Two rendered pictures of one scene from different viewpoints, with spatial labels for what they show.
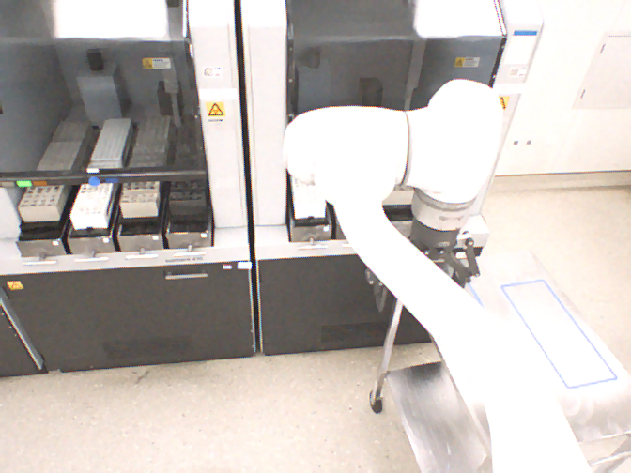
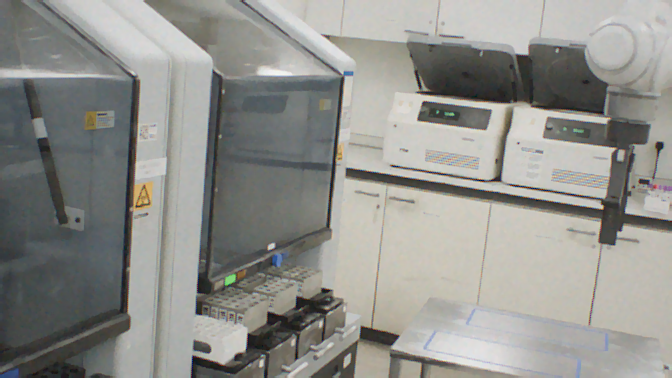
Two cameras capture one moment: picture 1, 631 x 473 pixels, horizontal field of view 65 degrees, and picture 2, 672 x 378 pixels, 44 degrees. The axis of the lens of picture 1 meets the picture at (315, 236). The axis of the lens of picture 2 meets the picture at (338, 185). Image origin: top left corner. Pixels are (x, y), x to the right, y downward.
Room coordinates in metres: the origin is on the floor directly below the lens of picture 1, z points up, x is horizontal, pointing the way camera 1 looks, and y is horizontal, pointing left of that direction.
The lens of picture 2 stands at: (0.26, 1.33, 1.50)
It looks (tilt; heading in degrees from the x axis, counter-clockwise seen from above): 10 degrees down; 302
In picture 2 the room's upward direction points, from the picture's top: 6 degrees clockwise
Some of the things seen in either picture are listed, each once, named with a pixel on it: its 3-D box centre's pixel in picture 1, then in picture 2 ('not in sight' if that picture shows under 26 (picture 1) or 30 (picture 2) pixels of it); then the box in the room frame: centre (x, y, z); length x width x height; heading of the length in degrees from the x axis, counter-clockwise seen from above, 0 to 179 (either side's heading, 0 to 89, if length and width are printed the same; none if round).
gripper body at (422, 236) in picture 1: (433, 236); (624, 146); (0.61, -0.19, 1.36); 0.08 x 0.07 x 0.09; 99
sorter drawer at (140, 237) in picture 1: (151, 182); not in sight; (1.47, 0.61, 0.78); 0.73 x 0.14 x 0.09; 9
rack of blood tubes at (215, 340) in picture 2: (305, 186); (176, 332); (1.43, 0.04, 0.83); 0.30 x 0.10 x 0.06; 9
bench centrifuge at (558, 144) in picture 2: not in sight; (579, 115); (1.39, -2.60, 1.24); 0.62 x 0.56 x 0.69; 100
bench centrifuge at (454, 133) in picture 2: not in sight; (460, 105); (1.97, -2.50, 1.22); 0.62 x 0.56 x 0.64; 97
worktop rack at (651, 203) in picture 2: not in sight; (661, 200); (0.94, -2.47, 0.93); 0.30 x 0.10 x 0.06; 93
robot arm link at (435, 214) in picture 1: (442, 201); (631, 105); (0.61, -0.19, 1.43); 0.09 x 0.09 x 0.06
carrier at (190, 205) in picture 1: (188, 205); not in sight; (1.26, 0.42, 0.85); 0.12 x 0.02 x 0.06; 100
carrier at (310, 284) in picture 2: not in sight; (309, 285); (1.40, -0.42, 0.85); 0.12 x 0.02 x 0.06; 98
